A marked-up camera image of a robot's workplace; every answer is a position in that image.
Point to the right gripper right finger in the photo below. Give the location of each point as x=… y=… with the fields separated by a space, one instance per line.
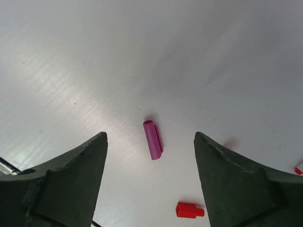
x=240 y=192

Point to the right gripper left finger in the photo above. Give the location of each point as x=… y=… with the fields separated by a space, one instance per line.
x=61 y=192

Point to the purple pen cap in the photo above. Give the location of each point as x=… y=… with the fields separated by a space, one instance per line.
x=153 y=137

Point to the white fineliner pen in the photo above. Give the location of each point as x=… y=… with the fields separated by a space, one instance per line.
x=299 y=169

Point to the red cap upper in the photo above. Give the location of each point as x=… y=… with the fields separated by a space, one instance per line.
x=231 y=144

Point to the red cap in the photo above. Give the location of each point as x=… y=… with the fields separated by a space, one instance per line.
x=231 y=144
x=188 y=210

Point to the red cap lower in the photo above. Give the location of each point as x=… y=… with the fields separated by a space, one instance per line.
x=188 y=210

